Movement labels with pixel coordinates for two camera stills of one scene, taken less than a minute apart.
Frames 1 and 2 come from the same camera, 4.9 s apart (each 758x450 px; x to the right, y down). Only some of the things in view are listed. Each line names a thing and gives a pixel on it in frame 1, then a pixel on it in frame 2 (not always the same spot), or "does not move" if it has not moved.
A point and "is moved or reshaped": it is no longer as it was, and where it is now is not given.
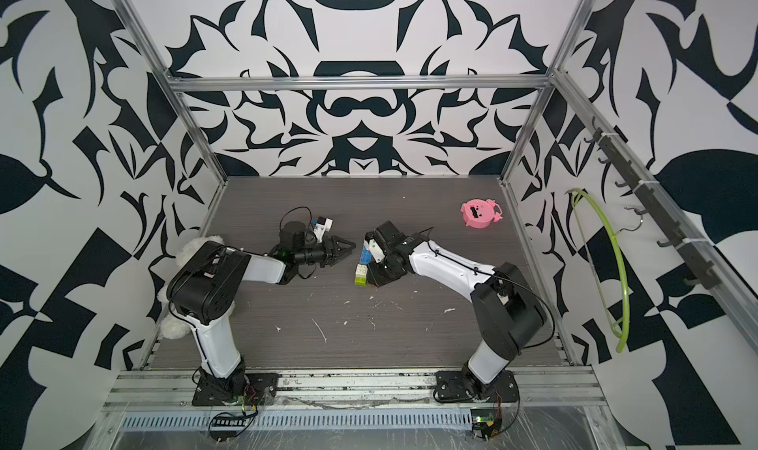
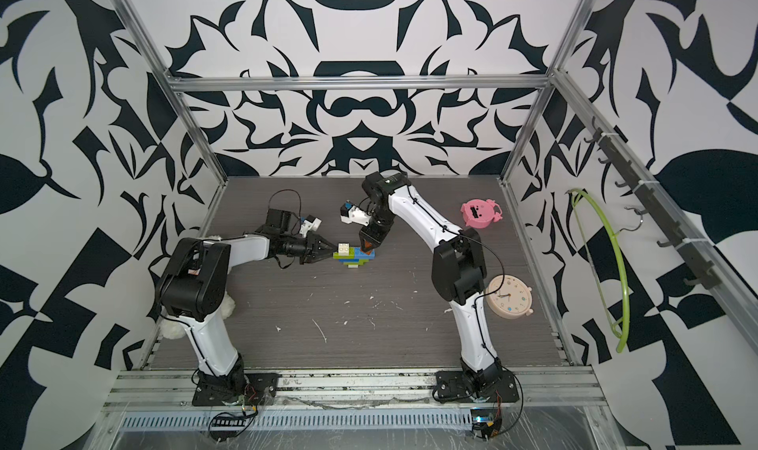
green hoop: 626,321 does not move
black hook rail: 702,270 does not move
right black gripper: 373,277 → 371,236
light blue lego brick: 366,257 is moved or reshaped
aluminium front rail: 173,390 does not move
